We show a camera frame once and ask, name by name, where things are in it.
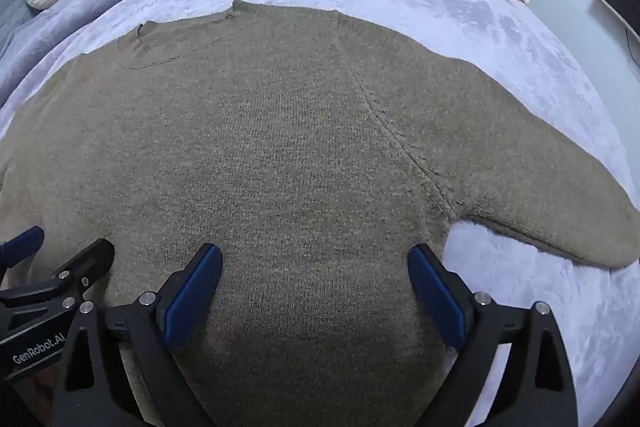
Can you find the purple fleece blanket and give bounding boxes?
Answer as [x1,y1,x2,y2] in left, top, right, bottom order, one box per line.
[0,0,640,427]

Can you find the olive brown knit sweater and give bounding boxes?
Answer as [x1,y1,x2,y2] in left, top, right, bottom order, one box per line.
[0,0,640,427]

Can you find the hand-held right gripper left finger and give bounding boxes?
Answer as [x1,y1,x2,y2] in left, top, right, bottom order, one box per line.
[52,243,223,427]

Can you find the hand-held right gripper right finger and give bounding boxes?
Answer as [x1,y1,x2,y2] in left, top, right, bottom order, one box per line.
[407,243,581,427]

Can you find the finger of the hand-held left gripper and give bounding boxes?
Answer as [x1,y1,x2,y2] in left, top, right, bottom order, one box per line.
[0,227,46,269]
[49,238,116,303]

